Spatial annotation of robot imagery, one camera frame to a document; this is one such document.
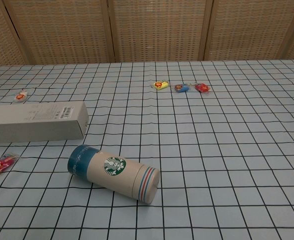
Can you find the white rectangular cardboard box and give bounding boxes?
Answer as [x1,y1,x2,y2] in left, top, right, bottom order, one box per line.
[0,100,89,145]

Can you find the light blue grid tablecloth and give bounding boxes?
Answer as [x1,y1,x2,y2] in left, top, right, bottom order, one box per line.
[0,59,294,240]

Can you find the yellow candy packet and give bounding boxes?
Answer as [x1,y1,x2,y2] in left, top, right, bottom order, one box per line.
[152,79,169,92]

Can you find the blue candy packet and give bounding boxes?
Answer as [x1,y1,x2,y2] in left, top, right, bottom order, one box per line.
[174,83,191,94]

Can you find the beige Starbucks tumbler blue lid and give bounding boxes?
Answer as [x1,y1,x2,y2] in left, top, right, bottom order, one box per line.
[67,144,161,204]

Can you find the white orange candy packet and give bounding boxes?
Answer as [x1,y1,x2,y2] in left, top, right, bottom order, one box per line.
[13,90,29,103]

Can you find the pink red candy packet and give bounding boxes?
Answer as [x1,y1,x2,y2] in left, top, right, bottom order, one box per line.
[0,153,21,179]

